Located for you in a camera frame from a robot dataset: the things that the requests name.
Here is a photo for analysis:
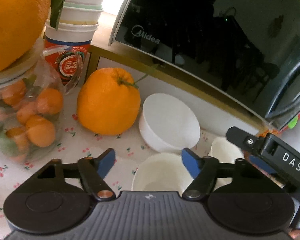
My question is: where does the black microwave oven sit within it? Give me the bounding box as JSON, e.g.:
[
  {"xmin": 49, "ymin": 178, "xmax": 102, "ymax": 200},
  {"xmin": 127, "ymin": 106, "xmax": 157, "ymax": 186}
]
[{"xmin": 109, "ymin": 0, "xmax": 300, "ymax": 130}]

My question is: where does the glass jar with kumquats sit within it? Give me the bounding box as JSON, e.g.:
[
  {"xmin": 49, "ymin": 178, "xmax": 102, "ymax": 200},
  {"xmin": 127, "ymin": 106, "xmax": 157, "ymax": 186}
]
[{"xmin": 0, "ymin": 44, "xmax": 83, "ymax": 163}]

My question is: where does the cream bowl front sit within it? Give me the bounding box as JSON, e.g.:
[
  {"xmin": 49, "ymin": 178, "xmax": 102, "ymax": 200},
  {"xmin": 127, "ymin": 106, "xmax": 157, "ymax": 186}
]
[{"xmin": 132, "ymin": 153, "xmax": 193, "ymax": 195}]

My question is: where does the white bowl back left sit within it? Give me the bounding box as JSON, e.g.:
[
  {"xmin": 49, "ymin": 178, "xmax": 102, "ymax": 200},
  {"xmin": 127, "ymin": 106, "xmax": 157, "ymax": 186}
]
[{"xmin": 139, "ymin": 93, "xmax": 201, "ymax": 153}]

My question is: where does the large orange on jar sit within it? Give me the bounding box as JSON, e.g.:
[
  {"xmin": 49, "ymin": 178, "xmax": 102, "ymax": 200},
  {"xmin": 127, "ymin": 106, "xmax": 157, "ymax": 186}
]
[{"xmin": 0, "ymin": 0, "xmax": 50, "ymax": 71}]

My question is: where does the stack of paper cups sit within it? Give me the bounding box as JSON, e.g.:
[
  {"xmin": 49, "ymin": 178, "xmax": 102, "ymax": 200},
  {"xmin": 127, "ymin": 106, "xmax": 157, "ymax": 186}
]
[{"xmin": 44, "ymin": 0, "xmax": 103, "ymax": 86}]

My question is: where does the large orange on table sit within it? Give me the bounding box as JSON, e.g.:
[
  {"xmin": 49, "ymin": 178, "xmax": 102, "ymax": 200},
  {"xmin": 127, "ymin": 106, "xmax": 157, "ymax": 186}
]
[{"xmin": 77, "ymin": 68, "xmax": 141, "ymax": 135}]

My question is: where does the cream bowl back right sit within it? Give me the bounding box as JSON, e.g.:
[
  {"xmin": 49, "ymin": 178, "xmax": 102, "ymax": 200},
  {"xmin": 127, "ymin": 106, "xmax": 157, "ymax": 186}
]
[{"xmin": 207, "ymin": 136, "xmax": 245, "ymax": 188}]

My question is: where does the cherry print tablecloth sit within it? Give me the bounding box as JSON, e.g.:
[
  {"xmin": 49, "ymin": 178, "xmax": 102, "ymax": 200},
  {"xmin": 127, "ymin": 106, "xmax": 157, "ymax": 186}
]
[{"xmin": 0, "ymin": 89, "xmax": 216, "ymax": 233}]

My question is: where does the cream bowl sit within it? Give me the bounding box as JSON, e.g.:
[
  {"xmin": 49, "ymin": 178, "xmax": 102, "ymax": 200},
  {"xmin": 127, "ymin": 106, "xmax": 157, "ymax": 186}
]
[
  {"xmin": 132, "ymin": 153, "xmax": 193, "ymax": 195},
  {"xmin": 207, "ymin": 136, "xmax": 245, "ymax": 188}
]

